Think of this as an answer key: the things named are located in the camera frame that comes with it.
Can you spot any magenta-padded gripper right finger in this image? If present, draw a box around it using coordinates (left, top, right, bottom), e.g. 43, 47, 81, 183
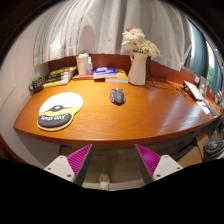
134, 143, 184, 185

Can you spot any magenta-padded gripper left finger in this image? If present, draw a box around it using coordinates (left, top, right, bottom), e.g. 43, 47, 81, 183
43, 143, 94, 187

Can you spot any dark grey computer mouse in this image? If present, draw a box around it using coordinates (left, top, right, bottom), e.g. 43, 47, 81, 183
108, 87, 127, 106

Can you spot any white yellow black mouse pad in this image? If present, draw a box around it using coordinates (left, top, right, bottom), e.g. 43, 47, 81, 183
36, 91, 84, 132

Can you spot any brown cardboard box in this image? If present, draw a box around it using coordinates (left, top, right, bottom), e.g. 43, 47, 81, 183
176, 131, 211, 168

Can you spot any white paper sheet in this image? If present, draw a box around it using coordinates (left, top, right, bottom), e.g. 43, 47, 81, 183
196, 99, 212, 116

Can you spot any white flat device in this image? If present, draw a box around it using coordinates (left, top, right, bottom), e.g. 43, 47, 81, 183
182, 79, 205, 102

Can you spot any yellow and white book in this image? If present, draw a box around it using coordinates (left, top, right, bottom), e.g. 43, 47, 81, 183
42, 78, 72, 89

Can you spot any dark green mug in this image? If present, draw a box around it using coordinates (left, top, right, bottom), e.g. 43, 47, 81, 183
28, 76, 45, 94

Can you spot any red-brown book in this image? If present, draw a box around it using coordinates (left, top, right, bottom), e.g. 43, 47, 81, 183
71, 73, 95, 81

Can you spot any yellow and black book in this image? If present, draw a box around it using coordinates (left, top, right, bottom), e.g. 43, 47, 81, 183
49, 65, 78, 76

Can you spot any white ceramic jug vase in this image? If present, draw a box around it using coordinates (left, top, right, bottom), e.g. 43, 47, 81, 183
127, 51, 150, 87

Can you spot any orange book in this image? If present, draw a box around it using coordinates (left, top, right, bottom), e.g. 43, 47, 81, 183
104, 68, 129, 84

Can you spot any clear spray bottle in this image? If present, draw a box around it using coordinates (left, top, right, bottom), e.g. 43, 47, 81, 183
86, 56, 94, 76

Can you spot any beige tumbler cup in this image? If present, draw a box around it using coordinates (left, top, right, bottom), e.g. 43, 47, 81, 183
75, 52, 90, 76

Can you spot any blue book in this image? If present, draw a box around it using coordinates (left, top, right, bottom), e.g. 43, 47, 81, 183
92, 65, 118, 80

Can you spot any window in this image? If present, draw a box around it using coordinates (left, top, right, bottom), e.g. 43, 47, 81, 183
185, 19, 224, 95

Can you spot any white flower bouquet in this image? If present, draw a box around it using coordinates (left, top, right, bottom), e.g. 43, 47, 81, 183
121, 27, 161, 60

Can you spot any white curtain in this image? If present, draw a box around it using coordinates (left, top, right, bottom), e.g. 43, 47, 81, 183
33, 0, 194, 72

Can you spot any black cable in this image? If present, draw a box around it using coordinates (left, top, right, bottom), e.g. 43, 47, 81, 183
146, 56, 176, 91

